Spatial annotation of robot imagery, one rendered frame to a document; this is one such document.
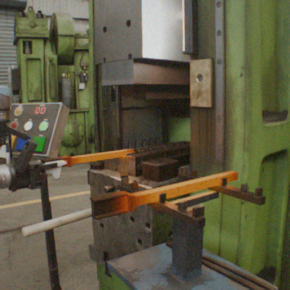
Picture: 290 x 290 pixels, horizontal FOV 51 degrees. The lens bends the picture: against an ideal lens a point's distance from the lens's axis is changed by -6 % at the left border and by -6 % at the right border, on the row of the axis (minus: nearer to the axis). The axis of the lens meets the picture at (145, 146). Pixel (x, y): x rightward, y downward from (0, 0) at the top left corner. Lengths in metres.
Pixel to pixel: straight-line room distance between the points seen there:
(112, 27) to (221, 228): 0.89
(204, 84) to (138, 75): 0.26
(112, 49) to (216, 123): 0.51
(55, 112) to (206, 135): 0.77
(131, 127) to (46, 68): 4.60
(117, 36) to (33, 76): 4.94
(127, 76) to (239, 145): 0.49
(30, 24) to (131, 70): 5.06
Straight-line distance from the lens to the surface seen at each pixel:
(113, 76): 1.31
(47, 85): 6.04
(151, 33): 1.23
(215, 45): 1.16
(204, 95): 1.15
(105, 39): 1.37
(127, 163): 1.28
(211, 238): 1.27
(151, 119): 1.66
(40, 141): 1.57
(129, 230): 1.27
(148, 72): 1.27
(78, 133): 6.20
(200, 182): 0.84
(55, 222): 1.61
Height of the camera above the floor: 1.24
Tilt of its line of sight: 10 degrees down
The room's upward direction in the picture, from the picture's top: 1 degrees counter-clockwise
